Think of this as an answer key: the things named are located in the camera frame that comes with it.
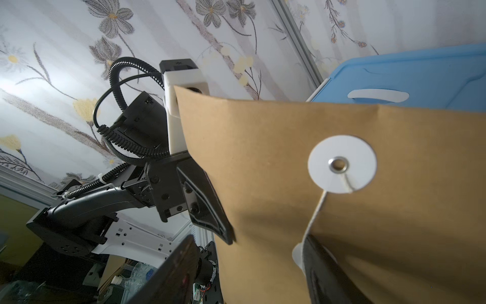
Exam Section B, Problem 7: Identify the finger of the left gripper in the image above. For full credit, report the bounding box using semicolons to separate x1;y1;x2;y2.
176;158;235;245

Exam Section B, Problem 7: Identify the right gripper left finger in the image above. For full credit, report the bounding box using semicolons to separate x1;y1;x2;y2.
128;235;200;304

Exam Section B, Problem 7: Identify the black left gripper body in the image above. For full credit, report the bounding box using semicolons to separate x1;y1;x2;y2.
146;151;191;222

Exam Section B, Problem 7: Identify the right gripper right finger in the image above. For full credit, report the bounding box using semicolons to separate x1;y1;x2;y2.
303;235;371;304

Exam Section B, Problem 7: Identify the kraft file bag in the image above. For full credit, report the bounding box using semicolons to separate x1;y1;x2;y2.
176;87;485;303

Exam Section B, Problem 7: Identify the white string of bag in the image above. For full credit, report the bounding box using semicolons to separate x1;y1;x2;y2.
291;134;378;274

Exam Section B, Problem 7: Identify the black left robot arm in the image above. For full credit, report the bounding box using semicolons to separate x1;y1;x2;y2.
27;57;235;267

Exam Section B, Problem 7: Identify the blue lid storage box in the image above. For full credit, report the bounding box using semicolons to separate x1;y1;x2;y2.
308;44;485;113

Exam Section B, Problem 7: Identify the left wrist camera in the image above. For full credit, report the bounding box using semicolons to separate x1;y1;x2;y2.
159;58;210;156

